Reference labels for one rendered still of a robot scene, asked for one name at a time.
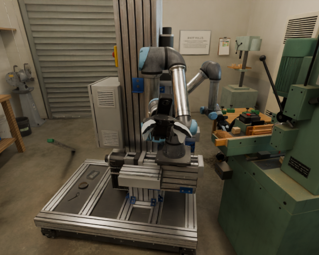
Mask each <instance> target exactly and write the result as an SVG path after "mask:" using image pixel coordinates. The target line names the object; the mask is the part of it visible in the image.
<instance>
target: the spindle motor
mask: <svg viewBox="0 0 319 255"><path fill-rule="evenodd" d="M317 41H318V39H317V38H288V39H287V40H286V41H285V45H284V49H283V53H282V58H281V62H280V66H279V69H278V73H277V77H276V81H275V85H274V86H275V89H276V92H277V94H278V96H281V97H285V98H287V97H288V93H289V90H290V86H291V85H293V84H296V82H297V79H298V75H299V72H300V68H301V65H302V62H303V58H304V57H313V54H314V50H315V47H316V44H317Z"/></svg>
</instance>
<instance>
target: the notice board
mask: <svg viewBox="0 0 319 255"><path fill-rule="evenodd" d="M211 33H212V30H180V31H179V53H180V54H181V55H209V53H210V43H211Z"/></svg>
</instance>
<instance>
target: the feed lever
mask: <svg viewBox="0 0 319 255"><path fill-rule="evenodd" d="M265 59H266V56H265V55H262V56H260V58H259V60H260V61H262V62H263V65H264V67H265V70H266V73H267V75H268V78H269V81H270V84H271V86H272V89H273V92H274V95H275V97H276V100H277V103H278V105H279V108H280V112H278V113H277V115H276V118H277V121H278V122H281V123H282V122H287V123H288V125H289V126H290V127H291V128H294V125H293V124H292V123H291V120H292V118H291V117H288V116H286V115H284V114H283V111H284V110H283V107H282V105H281V102H280V99H279V97H278V94H277V92H276V89H275V86H274V84H273V81H272V78H271V76H270V73H269V70H268V67H267V65H266V62H265Z"/></svg>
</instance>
